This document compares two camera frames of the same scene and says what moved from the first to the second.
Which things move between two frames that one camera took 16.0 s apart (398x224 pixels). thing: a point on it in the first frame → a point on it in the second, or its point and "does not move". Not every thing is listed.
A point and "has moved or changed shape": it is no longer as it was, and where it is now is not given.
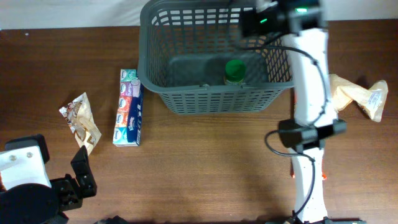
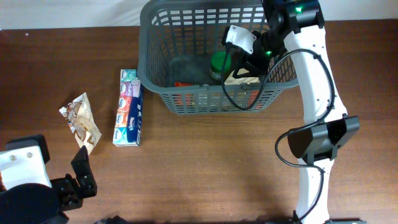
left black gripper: [69, 193] does not move
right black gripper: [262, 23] → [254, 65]
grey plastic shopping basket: [196, 54] does not move
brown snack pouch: [79, 117] does not move
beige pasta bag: [343, 92] → [232, 80]
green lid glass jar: [235, 72] has moved or changed shape
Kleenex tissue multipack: [128, 121] does not move
